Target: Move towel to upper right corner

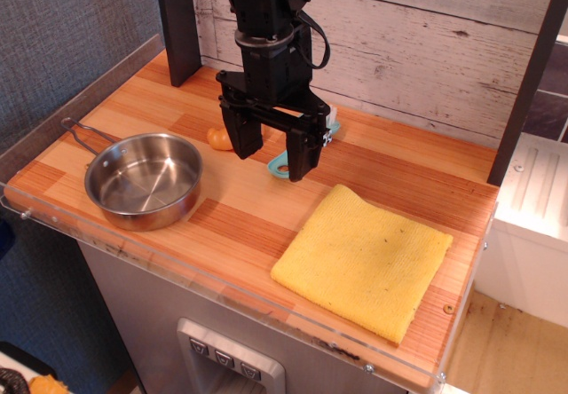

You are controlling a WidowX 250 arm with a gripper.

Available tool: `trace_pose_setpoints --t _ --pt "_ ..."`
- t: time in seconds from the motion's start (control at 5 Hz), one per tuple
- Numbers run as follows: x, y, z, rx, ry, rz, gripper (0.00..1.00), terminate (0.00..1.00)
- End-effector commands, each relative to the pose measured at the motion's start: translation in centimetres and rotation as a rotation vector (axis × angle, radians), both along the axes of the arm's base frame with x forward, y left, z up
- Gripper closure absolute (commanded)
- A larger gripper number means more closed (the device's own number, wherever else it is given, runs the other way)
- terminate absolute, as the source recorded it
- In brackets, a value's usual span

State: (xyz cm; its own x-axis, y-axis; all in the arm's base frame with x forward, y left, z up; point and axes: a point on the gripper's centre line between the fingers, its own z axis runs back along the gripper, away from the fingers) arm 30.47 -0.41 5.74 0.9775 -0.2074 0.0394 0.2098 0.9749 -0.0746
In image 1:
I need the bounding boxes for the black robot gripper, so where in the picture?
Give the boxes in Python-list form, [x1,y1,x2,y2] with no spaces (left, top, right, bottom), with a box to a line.
[217,34,330,182]

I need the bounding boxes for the yellow cloth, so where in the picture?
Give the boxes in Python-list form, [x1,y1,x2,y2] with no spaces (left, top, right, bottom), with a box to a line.
[271,185,454,344]

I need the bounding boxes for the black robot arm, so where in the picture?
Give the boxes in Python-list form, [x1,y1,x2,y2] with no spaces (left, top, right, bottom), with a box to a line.
[217,0,330,182]

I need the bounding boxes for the orange plastic croissant toy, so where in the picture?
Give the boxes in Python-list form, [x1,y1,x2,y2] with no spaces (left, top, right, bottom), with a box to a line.
[207,128,233,151]

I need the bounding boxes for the teal dish brush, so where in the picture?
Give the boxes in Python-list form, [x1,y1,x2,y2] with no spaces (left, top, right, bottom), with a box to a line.
[267,105,341,179]

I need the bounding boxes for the stainless steel pan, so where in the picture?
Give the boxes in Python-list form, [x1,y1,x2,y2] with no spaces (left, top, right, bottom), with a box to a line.
[61,117,203,232]

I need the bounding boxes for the clear acrylic edge guard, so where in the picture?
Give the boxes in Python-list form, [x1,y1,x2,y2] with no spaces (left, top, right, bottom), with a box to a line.
[5,176,497,393]

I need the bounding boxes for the grey toy kitchen cabinet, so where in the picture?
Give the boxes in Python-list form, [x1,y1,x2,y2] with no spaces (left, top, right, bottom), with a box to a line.
[79,243,402,393]

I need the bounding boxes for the silver dispenser button panel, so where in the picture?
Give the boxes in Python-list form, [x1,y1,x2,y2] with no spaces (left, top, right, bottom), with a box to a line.
[177,318,286,393]

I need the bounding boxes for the orange object bottom left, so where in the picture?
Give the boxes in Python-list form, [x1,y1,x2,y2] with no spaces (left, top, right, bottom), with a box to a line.
[28,374,70,394]

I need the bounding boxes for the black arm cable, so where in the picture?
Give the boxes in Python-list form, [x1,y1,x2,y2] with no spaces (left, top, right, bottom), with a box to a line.
[296,11,332,70]

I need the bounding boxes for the dark left shelf post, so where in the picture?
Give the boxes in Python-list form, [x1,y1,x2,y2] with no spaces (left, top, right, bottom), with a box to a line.
[158,0,201,87]

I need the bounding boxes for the dark shelf post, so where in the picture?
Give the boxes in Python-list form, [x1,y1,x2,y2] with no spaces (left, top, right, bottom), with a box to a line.
[158,0,201,87]
[486,0,567,186]

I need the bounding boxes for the dark right shelf post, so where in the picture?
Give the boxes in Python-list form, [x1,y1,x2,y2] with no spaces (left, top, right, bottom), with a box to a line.
[486,0,567,186]

